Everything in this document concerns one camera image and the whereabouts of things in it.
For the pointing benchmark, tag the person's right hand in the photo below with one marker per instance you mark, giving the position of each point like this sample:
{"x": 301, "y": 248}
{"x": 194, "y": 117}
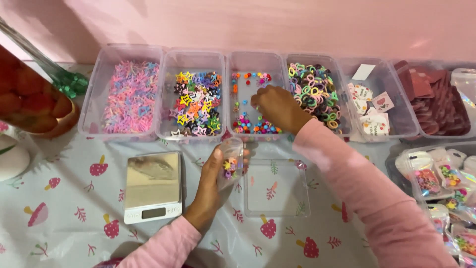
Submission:
{"x": 280, "y": 110}

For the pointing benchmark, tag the person's left hand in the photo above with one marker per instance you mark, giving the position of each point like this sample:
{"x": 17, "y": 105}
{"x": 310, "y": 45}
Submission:
{"x": 206, "y": 190}

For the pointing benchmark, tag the person's right fingers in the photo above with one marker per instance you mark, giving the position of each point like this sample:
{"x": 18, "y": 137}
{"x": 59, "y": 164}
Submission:
{"x": 258, "y": 99}

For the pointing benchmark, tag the small clear plastic bag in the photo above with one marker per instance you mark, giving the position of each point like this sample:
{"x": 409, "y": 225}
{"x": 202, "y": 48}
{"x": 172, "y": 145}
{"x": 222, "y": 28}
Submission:
{"x": 232, "y": 149}

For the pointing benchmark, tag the heap of colourful mini claw clips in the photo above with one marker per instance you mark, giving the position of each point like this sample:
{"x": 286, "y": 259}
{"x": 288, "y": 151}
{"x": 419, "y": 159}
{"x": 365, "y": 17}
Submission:
{"x": 245, "y": 124}

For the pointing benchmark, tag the clear bin with beads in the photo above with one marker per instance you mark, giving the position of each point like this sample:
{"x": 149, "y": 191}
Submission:
{"x": 241, "y": 59}

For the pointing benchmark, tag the heap of colourful star clips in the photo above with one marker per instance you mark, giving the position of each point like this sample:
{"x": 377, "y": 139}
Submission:
{"x": 197, "y": 102}

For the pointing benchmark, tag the small bunch of colourful clips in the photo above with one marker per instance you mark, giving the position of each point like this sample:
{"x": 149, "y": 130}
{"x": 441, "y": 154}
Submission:
{"x": 229, "y": 167}

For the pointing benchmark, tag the clear square plastic lid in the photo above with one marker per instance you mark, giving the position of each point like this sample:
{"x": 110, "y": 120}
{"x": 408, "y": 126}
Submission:
{"x": 277, "y": 188}

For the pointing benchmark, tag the clear bin with star clips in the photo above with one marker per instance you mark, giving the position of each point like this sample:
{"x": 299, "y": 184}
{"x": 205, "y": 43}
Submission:
{"x": 165, "y": 111}

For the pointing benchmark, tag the blank white card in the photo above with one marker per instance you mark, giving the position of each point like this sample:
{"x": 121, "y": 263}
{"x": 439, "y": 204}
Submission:
{"x": 363, "y": 72}

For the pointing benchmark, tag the pile of printed white cards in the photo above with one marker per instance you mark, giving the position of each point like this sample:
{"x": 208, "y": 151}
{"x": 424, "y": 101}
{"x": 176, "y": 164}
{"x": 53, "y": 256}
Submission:
{"x": 373, "y": 124}

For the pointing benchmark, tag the white card with heart print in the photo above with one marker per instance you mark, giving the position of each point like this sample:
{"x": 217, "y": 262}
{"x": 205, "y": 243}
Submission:
{"x": 383, "y": 102}

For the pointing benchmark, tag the heap of pastel hair clips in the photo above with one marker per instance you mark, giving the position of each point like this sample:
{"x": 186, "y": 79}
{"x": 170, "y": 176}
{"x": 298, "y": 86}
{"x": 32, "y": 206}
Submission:
{"x": 130, "y": 98}

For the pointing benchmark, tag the silver digital pocket scale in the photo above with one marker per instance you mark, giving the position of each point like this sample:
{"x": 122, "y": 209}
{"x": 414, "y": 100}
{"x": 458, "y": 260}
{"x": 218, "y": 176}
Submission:
{"x": 152, "y": 184}

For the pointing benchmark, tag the clear bin with filled bags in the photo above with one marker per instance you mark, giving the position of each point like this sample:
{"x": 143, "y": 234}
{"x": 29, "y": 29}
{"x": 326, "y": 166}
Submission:
{"x": 394, "y": 171}

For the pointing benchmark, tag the clear bin with pastel clips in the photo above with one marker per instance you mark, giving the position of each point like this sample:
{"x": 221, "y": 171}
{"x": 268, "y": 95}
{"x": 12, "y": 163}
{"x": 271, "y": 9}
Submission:
{"x": 95, "y": 108}

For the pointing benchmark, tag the stack of dark red cards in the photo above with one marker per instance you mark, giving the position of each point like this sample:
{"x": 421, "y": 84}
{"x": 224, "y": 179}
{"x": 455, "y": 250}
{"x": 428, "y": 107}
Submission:
{"x": 435, "y": 108}

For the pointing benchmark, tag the green foil decoration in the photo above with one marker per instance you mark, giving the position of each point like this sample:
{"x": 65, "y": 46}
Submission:
{"x": 70, "y": 85}

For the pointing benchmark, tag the pile of filled holographic bags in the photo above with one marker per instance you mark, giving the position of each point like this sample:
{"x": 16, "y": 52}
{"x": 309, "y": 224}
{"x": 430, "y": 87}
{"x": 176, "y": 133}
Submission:
{"x": 438, "y": 178}

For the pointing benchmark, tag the mushroom print tablecloth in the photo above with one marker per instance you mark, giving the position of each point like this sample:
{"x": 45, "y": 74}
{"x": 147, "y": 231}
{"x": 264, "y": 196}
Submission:
{"x": 74, "y": 186}

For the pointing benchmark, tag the empty holographic bag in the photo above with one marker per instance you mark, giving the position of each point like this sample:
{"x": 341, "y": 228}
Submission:
{"x": 465, "y": 83}

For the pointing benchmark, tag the clear bin with red cards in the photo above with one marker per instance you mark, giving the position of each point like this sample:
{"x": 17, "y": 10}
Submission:
{"x": 472, "y": 128}

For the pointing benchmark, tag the red orange glass jar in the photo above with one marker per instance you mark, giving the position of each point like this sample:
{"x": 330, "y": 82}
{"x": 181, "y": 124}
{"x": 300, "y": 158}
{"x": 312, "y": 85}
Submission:
{"x": 29, "y": 100}

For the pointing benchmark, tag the clear plastic stick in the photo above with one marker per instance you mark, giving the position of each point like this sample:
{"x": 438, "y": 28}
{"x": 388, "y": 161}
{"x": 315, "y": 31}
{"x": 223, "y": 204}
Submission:
{"x": 29, "y": 50}

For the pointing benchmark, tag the white round object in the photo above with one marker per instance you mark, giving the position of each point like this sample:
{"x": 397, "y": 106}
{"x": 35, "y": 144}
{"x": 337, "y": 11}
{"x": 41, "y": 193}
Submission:
{"x": 13, "y": 160}

